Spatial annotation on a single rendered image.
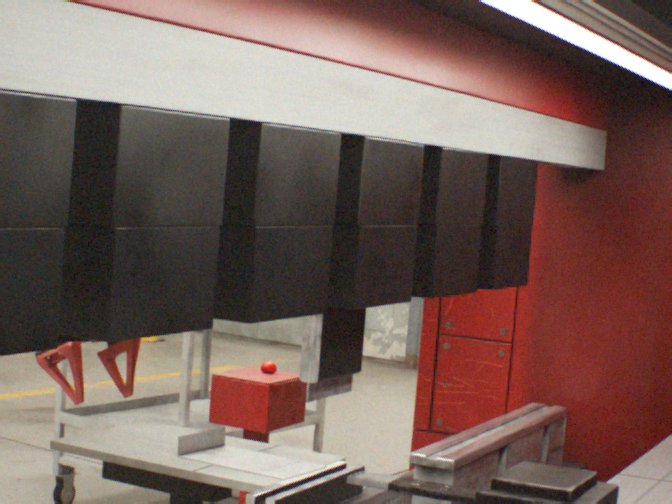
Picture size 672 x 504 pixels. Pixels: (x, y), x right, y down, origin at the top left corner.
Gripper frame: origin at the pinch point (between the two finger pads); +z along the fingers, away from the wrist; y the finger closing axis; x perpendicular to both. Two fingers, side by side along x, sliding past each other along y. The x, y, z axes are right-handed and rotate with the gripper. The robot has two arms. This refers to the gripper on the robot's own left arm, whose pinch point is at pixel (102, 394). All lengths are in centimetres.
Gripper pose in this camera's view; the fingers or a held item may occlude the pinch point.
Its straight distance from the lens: 175.5
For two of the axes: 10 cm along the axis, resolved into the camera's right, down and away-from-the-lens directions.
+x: -7.9, 3.7, 4.9
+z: 3.2, 9.3, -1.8
